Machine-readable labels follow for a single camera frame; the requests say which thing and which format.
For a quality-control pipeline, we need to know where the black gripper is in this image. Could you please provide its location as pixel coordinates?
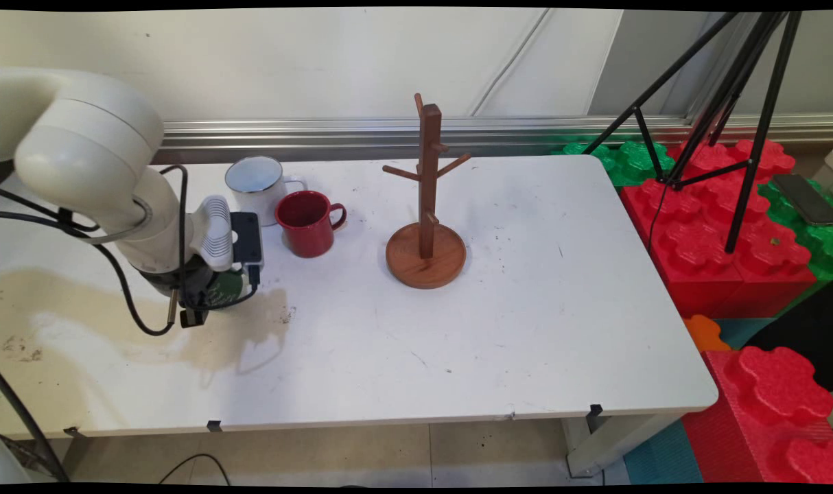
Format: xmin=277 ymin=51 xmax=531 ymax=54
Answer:
xmin=140 ymin=263 xmax=216 ymax=329

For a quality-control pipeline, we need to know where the green enamel mug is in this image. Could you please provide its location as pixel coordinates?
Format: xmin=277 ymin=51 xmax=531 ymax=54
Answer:
xmin=207 ymin=268 xmax=248 ymax=310

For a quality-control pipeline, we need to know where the red enamel mug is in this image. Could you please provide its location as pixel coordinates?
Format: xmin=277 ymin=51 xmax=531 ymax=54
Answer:
xmin=274 ymin=190 xmax=349 ymax=259

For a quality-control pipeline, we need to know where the white enamel mug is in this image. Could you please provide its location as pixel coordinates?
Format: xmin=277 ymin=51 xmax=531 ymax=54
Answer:
xmin=224 ymin=155 xmax=309 ymax=228

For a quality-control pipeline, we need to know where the wooden mug tree stand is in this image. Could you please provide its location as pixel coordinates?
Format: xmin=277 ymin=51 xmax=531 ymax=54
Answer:
xmin=382 ymin=93 xmax=472 ymax=290

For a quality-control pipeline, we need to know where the white table leg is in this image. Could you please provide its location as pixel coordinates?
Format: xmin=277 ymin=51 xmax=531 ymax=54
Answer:
xmin=563 ymin=410 xmax=678 ymax=479

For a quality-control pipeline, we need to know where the green foam block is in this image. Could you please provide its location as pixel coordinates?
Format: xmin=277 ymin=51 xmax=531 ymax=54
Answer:
xmin=758 ymin=175 xmax=833 ymax=318
xmin=552 ymin=140 xmax=679 ymax=187

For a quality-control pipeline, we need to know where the teal foam mat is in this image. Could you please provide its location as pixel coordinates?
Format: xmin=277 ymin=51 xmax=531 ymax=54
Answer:
xmin=622 ymin=419 xmax=705 ymax=485

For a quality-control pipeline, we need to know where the orange foam piece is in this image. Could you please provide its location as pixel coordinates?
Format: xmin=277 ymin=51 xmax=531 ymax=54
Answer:
xmin=684 ymin=314 xmax=733 ymax=353

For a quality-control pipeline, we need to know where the large red foam block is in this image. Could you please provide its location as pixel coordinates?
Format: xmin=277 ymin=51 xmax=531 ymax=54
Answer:
xmin=621 ymin=137 xmax=819 ymax=320

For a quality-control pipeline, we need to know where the black tripod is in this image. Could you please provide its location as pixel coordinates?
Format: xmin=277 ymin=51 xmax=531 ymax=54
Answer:
xmin=581 ymin=10 xmax=805 ymax=255

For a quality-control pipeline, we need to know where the dark smartphone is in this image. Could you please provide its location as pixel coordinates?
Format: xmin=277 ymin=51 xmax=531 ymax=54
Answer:
xmin=772 ymin=173 xmax=833 ymax=226

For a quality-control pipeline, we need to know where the black camera usb cable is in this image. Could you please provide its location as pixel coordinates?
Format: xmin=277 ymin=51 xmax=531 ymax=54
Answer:
xmin=204 ymin=264 xmax=263 ymax=311

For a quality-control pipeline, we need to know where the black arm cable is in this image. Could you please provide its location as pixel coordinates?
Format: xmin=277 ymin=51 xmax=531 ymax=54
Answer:
xmin=0 ymin=163 xmax=192 ymax=338

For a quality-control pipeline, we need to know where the white ribbed camera mount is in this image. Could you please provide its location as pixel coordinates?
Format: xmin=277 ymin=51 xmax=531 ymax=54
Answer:
xmin=192 ymin=195 xmax=235 ymax=273

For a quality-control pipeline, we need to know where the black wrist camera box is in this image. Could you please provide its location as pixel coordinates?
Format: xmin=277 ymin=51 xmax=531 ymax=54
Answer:
xmin=229 ymin=211 xmax=264 ymax=270

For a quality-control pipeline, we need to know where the thin black floor cable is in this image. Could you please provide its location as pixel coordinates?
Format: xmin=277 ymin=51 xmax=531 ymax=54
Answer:
xmin=157 ymin=452 xmax=233 ymax=485

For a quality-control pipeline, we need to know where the thick black cable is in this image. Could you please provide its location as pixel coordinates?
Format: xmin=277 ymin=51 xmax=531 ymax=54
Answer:
xmin=0 ymin=370 xmax=71 ymax=483

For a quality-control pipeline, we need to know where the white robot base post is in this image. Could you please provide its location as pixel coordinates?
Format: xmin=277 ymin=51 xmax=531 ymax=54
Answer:
xmin=0 ymin=434 xmax=33 ymax=485

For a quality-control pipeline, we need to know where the aluminium wall rail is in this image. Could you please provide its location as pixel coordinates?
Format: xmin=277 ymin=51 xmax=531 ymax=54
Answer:
xmin=152 ymin=113 xmax=833 ymax=165

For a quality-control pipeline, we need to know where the white wall conduit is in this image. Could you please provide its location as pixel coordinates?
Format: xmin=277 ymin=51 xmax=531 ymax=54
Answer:
xmin=470 ymin=10 xmax=553 ymax=117

